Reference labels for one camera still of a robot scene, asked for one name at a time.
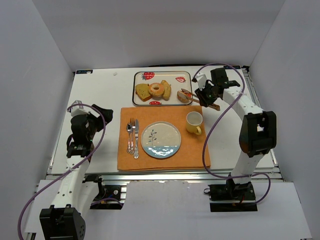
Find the glazed bagel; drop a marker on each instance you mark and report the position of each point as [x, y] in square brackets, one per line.
[156, 89]

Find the yellow mug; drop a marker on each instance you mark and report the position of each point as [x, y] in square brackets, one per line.
[193, 122]

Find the strawberry pattern tray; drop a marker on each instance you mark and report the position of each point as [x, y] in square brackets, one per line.
[177, 80]

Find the small round bun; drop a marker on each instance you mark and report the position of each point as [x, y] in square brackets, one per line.
[182, 97]

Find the silver fork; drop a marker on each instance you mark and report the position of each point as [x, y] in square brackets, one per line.
[132, 123]

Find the silver spoon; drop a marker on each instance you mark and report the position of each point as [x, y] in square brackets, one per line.
[129, 131]

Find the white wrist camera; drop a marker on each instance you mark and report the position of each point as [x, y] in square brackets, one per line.
[77, 109]
[200, 79]

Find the metal tongs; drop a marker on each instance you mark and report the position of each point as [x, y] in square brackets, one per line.
[194, 98]

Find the ceramic plate with blue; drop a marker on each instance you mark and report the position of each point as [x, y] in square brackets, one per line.
[161, 140]

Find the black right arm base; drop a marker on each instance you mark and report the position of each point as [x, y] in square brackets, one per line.
[231, 197]

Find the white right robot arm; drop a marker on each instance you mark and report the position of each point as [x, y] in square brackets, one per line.
[258, 133]

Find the oblong bread roll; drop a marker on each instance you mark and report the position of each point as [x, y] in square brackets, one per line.
[167, 90]

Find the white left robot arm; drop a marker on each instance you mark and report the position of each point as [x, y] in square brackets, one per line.
[65, 218]

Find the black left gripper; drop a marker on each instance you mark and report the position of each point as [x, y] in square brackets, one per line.
[99, 116]

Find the orange placemat cloth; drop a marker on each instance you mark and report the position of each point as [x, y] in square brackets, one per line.
[189, 155]

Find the silver table knife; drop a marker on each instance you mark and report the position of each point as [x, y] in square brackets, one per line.
[136, 148]

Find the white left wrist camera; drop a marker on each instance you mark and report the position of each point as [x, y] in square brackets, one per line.
[77, 109]

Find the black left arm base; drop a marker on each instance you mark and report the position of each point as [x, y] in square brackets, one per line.
[109, 197]

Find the sliced loaf bread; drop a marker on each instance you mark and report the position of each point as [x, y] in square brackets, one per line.
[142, 91]

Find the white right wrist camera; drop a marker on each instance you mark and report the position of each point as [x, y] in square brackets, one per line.
[200, 79]

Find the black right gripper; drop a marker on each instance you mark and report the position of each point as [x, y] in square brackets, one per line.
[203, 95]

